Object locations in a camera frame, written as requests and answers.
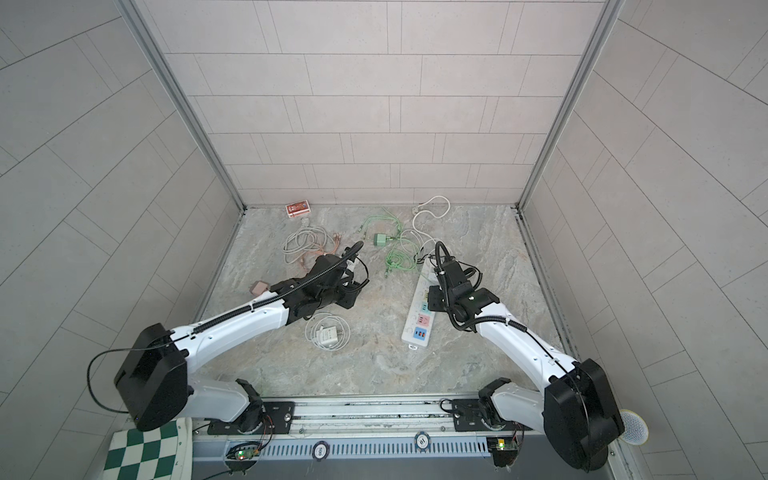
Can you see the white charger with coiled cable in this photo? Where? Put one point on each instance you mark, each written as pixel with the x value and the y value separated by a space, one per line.
pixel 327 331

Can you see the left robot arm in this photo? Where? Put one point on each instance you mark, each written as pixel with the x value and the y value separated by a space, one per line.
pixel 157 381

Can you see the colourful white power strip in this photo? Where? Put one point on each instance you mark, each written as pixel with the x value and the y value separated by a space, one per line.
pixel 419 321

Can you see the green white checkerboard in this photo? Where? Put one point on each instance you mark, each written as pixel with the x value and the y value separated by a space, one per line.
pixel 162 453

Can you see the aluminium rail base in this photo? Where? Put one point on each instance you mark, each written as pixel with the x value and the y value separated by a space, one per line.
pixel 358 428

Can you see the red small box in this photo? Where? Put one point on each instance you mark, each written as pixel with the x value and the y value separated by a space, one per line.
pixel 298 209

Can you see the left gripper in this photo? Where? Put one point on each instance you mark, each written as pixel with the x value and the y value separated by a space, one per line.
pixel 353 291

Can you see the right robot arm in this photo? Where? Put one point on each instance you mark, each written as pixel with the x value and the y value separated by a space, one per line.
pixel 571 402

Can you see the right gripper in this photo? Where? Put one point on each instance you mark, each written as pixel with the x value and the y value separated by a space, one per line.
pixel 434 291

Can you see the green charger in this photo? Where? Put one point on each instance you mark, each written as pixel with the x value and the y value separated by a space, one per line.
pixel 380 240

